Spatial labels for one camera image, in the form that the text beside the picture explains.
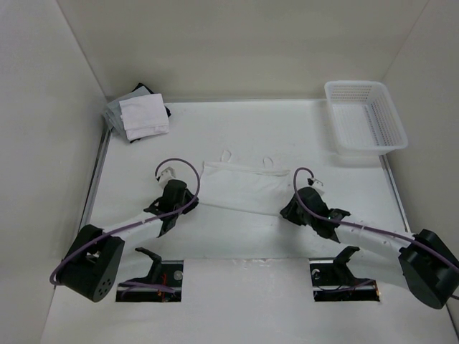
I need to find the folded grey tank top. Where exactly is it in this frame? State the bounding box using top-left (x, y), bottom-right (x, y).
top-left (103, 89), bottom-right (150, 140)

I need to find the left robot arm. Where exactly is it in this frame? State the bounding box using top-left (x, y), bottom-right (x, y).
top-left (51, 179), bottom-right (199, 302)

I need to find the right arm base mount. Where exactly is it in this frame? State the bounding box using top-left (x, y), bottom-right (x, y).
top-left (309, 246), bottom-right (380, 302)

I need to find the white plastic basket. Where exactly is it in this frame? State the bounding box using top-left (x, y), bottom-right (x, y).
top-left (324, 80), bottom-right (408, 156)

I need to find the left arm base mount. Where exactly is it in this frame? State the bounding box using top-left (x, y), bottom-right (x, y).
top-left (115, 247), bottom-right (184, 303)

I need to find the folded black tank top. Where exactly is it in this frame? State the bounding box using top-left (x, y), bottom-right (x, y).
top-left (132, 82), bottom-right (171, 118)

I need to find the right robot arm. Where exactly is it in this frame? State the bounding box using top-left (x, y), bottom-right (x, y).
top-left (280, 186), bottom-right (458, 310)

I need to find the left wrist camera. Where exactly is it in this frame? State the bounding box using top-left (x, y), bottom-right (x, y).
top-left (156, 167), bottom-right (176, 187)

